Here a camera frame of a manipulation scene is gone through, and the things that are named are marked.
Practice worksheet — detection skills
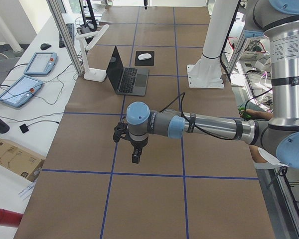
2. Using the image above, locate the far blue teach pendant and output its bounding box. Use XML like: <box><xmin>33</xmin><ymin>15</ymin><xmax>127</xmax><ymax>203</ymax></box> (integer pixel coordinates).
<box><xmin>23</xmin><ymin>52</ymin><xmax>58</xmax><ymax>76</ymax></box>

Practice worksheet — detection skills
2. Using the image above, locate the cardboard box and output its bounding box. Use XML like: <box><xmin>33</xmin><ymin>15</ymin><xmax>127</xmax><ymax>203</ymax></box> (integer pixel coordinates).
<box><xmin>0</xmin><ymin>139</ymin><xmax>45</xmax><ymax>182</ymax></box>

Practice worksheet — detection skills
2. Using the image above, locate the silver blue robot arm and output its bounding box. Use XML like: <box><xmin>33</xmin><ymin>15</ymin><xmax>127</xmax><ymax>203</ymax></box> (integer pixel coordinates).
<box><xmin>113</xmin><ymin>0</ymin><xmax>299</xmax><ymax>168</ymax></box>

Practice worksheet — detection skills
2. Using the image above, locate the aluminium frame post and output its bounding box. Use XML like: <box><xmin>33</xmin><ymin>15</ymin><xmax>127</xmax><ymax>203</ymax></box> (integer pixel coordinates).
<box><xmin>47</xmin><ymin>0</ymin><xmax>83</xmax><ymax>76</ymax></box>

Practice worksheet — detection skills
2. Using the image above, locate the red cylinder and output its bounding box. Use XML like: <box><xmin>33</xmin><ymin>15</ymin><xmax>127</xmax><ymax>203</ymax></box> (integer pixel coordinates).
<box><xmin>0</xmin><ymin>208</ymin><xmax>23</xmax><ymax>228</ymax></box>

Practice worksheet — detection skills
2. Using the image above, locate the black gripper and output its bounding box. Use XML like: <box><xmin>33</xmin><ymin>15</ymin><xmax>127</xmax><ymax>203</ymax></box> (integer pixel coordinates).
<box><xmin>113</xmin><ymin>122</ymin><xmax>149</xmax><ymax>164</ymax></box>

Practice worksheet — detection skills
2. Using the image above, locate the small black square device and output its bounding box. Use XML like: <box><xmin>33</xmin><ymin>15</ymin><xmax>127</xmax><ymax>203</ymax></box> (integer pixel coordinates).
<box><xmin>19</xmin><ymin>123</ymin><xmax>29</xmax><ymax>133</ymax></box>

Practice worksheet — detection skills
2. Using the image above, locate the grey laptop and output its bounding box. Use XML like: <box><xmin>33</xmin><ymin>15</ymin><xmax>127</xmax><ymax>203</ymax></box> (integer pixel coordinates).
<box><xmin>106</xmin><ymin>46</ymin><xmax>149</xmax><ymax>96</ymax></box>

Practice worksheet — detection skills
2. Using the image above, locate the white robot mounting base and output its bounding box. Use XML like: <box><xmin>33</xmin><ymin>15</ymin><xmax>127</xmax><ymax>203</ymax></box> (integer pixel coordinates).
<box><xmin>187</xmin><ymin>0</ymin><xmax>240</xmax><ymax>89</ymax></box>

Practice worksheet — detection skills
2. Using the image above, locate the black mouse pad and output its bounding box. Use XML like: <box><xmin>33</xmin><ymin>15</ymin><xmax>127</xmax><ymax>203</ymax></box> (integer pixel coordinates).
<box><xmin>135</xmin><ymin>51</ymin><xmax>154</xmax><ymax>66</ymax></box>

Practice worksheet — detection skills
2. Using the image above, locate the white computer mouse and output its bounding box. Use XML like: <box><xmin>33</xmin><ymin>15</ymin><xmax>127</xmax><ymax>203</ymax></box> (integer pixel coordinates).
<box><xmin>138</xmin><ymin>53</ymin><xmax>152</xmax><ymax>61</ymax></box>

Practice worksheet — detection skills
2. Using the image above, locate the blue teach pendant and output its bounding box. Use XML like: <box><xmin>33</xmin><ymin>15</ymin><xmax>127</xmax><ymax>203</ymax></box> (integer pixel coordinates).
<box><xmin>23</xmin><ymin>52</ymin><xmax>58</xmax><ymax>76</ymax></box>
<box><xmin>0</xmin><ymin>75</ymin><xmax>43</xmax><ymax>108</ymax></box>

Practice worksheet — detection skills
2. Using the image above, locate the black computer mouse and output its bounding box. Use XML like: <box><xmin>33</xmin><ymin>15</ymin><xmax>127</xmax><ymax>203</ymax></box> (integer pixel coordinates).
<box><xmin>40</xmin><ymin>43</ymin><xmax>51</xmax><ymax>50</ymax></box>

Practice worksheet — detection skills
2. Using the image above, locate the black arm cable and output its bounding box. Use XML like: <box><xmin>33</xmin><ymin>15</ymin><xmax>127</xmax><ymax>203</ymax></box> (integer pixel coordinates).
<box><xmin>156</xmin><ymin>91</ymin><xmax>274</xmax><ymax>140</ymax></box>

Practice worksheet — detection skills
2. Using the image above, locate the black keyboard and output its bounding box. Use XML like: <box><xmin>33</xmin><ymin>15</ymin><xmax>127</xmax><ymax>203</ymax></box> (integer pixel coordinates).
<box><xmin>58</xmin><ymin>23</ymin><xmax>75</xmax><ymax>48</ymax></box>

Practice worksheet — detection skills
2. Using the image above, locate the near blue teach pendant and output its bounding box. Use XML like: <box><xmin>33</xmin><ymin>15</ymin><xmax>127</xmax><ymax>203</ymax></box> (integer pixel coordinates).
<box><xmin>0</xmin><ymin>75</ymin><xmax>43</xmax><ymax>108</ymax></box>

